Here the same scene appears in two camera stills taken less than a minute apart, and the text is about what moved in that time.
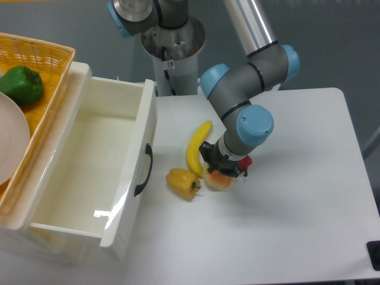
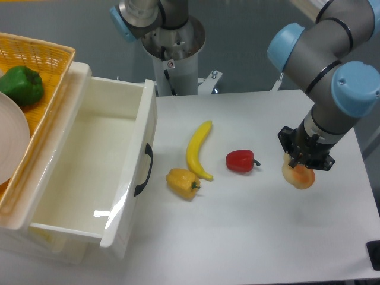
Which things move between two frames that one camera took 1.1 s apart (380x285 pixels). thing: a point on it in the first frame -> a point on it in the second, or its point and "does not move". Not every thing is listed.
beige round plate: (15, 139) does not move
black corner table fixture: (373, 250) does not move
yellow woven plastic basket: (53, 63) does not move
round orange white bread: (217, 181) -> (301, 177)
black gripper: (221, 161) -> (313, 152)
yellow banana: (192, 157) does not move
